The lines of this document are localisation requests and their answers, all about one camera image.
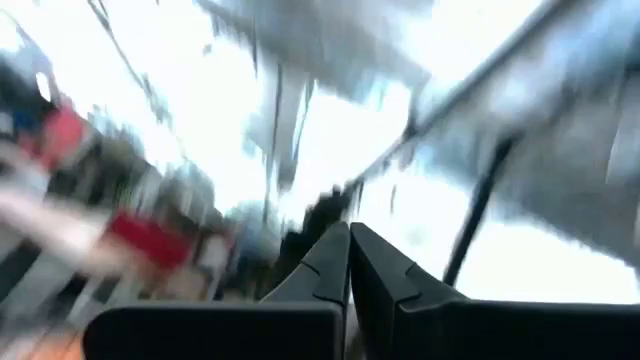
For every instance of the black metal table frame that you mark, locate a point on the black metal table frame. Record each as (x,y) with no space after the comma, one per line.
(477,205)

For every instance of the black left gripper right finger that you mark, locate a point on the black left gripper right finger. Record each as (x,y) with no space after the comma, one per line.
(450,330)

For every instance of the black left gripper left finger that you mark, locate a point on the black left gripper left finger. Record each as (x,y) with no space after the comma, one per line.
(280,325)

